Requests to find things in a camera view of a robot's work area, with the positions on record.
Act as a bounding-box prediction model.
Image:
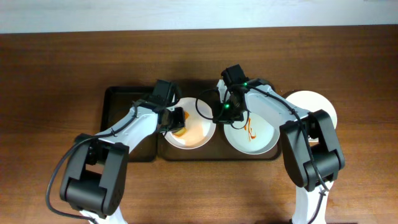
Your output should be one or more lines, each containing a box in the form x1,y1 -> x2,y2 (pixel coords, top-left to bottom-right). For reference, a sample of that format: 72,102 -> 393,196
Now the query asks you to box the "white plate top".
165,97 -> 216,150

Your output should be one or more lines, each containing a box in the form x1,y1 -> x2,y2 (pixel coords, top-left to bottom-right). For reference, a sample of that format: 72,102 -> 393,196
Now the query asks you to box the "white plate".
165,97 -> 216,150
223,113 -> 280,155
284,90 -> 338,129

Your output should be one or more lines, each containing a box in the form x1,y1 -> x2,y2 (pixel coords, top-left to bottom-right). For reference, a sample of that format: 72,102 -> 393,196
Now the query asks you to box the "orange green sponge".
172,111 -> 190,137

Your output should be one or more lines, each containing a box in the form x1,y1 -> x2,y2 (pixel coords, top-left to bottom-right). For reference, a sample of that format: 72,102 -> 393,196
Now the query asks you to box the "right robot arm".
212,65 -> 345,223

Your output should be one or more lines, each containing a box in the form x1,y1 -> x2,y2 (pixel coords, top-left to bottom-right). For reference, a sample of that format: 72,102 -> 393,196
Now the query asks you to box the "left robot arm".
60,80 -> 185,223

